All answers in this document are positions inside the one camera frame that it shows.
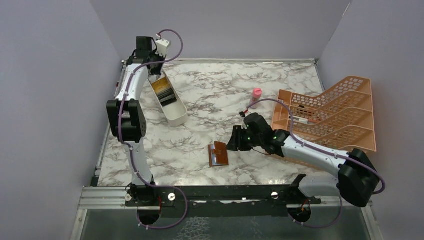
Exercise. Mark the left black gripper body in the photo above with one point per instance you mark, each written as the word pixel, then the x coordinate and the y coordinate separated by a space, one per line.
pixel 156 68

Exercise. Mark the stack of credit cards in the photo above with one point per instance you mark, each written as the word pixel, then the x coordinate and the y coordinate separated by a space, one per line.
pixel 164 91

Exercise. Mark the aluminium table frame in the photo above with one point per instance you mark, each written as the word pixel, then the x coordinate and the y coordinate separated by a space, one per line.
pixel 213 93

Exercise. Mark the orange plastic file organizer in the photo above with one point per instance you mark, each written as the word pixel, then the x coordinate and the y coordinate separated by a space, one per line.
pixel 341 118

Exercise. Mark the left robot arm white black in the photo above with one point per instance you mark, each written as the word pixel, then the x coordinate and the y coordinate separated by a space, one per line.
pixel 126 118

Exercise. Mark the white oblong plastic tray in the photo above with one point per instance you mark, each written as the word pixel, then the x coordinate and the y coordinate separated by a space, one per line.
pixel 175 113

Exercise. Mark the brown leather card holder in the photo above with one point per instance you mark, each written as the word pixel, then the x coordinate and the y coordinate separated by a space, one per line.
pixel 218 154

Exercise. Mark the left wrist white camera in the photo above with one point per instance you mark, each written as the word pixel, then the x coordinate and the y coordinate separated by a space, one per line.
pixel 162 46

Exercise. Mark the pink small bottle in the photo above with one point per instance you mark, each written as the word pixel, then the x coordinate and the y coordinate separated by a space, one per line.
pixel 255 97

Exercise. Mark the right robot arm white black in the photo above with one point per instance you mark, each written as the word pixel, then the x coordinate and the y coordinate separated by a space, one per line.
pixel 352 176

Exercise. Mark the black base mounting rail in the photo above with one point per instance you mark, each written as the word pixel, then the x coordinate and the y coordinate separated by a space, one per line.
pixel 217 201

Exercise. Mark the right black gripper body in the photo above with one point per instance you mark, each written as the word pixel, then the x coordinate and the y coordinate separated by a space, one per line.
pixel 256 140

